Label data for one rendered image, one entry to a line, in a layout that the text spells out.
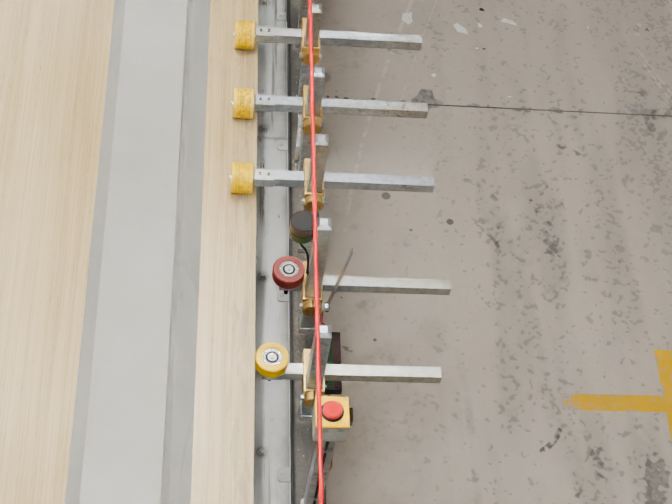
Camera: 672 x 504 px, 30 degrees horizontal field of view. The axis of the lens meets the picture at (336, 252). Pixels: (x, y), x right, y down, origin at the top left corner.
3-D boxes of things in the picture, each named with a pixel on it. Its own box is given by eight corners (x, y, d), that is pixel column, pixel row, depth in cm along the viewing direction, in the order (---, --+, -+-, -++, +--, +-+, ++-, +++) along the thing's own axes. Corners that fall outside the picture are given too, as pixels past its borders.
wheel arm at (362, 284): (447, 286, 322) (450, 277, 319) (448, 297, 320) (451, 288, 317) (278, 281, 318) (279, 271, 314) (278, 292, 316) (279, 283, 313)
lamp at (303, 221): (308, 263, 306) (316, 211, 289) (308, 282, 303) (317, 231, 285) (284, 262, 306) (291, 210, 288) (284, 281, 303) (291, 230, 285)
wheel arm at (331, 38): (419, 42, 355) (421, 33, 352) (420, 51, 353) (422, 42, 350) (242, 32, 350) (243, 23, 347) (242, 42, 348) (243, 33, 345)
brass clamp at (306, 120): (321, 98, 341) (323, 85, 337) (322, 136, 333) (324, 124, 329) (299, 96, 340) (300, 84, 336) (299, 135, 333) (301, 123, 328)
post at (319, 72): (308, 179, 359) (325, 65, 319) (309, 189, 357) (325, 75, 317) (296, 178, 359) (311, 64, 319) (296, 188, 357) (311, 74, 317)
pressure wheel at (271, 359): (268, 358, 308) (271, 334, 299) (292, 378, 306) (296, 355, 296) (246, 379, 304) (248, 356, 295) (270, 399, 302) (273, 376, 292)
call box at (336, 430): (344, 413, 263) (348, 396, 256) (345, 443, 259) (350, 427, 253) (311, 412, 262) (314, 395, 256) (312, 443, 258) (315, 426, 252)
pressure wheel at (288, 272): (301, 279, 322) (305, 254, 312) (301, 306, 317) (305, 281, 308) (270, 278, 321) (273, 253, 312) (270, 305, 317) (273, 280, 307)
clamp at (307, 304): (320, 272, 321) (322, 261, 317) (321, 317, 313) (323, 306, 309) (298, 271, 320) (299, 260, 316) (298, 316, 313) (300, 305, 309)
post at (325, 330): (312, 419, 319) (331, 322, 279) (312, 432, 317) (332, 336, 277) (298, 419, 318) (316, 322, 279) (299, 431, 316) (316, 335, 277)
